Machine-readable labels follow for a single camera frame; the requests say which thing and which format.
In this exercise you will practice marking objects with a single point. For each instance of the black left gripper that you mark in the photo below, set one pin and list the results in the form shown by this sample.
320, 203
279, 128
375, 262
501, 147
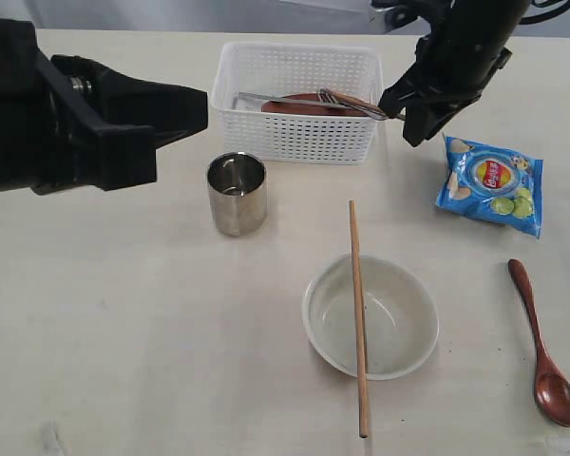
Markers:
68, 121

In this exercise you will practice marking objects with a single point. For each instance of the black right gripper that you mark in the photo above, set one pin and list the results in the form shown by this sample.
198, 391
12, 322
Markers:
445, 78

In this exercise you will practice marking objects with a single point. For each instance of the blue potato chips bag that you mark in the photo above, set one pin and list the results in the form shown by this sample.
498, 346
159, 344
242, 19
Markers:
493, 184

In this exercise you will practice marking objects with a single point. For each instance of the brown wooden chopstick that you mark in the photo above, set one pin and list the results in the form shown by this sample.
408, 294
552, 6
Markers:
371, 110
360, 333

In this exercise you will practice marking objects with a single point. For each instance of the stainless steel cup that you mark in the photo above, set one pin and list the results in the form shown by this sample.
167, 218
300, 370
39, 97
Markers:
237, 189

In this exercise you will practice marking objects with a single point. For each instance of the white ceramic bowl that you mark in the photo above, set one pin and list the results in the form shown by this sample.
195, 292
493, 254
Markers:
401, 321

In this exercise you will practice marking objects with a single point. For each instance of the brown wooden spoon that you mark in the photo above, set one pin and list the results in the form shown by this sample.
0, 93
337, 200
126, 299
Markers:
551, 389

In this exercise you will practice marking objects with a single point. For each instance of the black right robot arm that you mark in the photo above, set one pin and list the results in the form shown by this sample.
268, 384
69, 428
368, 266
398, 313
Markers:
467, 22

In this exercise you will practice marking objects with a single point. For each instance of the silver metal fork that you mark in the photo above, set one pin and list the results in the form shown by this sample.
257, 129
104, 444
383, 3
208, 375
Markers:
285, 99

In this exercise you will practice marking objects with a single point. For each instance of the brown round plate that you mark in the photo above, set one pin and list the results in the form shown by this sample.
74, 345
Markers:
307, 104

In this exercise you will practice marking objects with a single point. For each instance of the white perforated plastic basket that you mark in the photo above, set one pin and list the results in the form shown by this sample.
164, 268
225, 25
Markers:
251, 73

